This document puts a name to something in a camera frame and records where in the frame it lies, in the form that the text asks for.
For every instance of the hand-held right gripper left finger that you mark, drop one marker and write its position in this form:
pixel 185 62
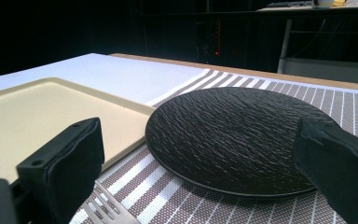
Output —
pixel 63 168

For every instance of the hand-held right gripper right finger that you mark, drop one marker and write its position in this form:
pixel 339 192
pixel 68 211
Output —
pixel 338 161

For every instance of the beige rectangular tray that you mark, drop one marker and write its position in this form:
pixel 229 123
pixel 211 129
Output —
pixel 34 124

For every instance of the silver metal fork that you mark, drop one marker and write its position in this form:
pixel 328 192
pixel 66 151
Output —
pixel 108 207

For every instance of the grey metal stand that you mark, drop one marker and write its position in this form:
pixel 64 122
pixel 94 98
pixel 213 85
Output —
pixel 317 59

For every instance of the black textured round plate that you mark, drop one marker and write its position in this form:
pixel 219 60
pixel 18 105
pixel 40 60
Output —
pixel 230 137

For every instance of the striped woven placemat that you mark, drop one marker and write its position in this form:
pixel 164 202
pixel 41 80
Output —
pixel 180 199

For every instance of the white cup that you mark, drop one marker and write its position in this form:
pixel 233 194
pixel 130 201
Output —
pixel 322 3

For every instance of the dark keyboard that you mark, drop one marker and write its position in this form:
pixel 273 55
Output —
pixel 289 3

